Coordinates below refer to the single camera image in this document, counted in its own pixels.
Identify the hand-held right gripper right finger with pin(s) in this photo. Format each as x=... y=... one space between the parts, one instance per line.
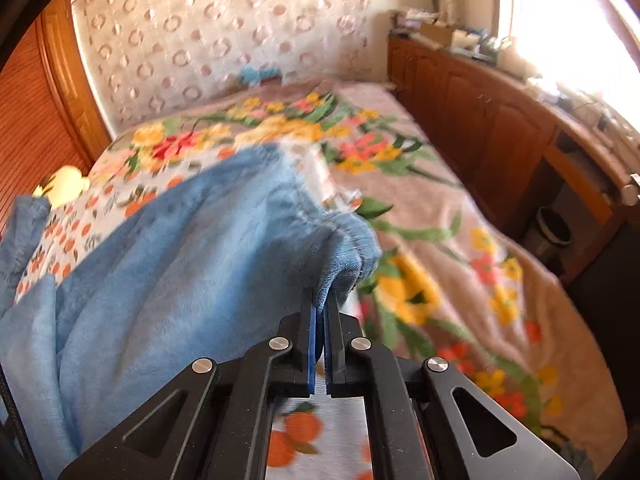
x=330 y=350

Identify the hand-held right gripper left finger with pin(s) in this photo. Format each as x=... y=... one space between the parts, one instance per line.
x=312 y=345

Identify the light blue soft pants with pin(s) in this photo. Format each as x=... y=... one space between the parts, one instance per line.
x=175 y=270

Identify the floral pink blanket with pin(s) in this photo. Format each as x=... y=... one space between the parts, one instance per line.
x=450 y=210

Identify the black trash bin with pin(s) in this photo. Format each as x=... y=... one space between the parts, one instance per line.
x=552 y=235

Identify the orange print bed sheet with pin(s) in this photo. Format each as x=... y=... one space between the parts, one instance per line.
x=65 y=240

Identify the wooden window cabinet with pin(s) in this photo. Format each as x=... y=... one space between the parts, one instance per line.
x=475 y=110

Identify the dark wooden chair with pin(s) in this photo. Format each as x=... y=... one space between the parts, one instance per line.
x=610 y=310

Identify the yellow plush toy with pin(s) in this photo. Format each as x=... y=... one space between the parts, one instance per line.
x=62 y=185

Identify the folded blue denim jeans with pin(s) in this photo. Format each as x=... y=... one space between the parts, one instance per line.
x=20 y=240

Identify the circle pattern sheer curtain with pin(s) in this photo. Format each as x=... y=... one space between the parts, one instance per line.
x=225 y=35

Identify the open cardboard box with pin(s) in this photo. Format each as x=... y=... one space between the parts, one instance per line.
x=435 y=32

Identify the stack of papers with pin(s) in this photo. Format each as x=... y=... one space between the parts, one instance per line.
x=410 y=17

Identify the wooden louvered wardrobe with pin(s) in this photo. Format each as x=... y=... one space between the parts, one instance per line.
x=30 y=110

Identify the window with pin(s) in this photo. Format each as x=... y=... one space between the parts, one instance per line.
x=560 y=20

